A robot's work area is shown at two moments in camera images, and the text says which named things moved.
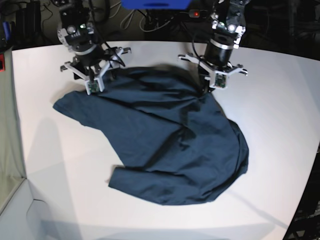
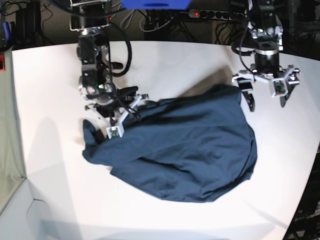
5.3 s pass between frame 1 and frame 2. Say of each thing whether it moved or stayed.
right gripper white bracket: moved
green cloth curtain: stayed
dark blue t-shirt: moved
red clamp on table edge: stayed
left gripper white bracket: moved
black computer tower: stayed
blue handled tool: stayed
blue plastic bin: stayed
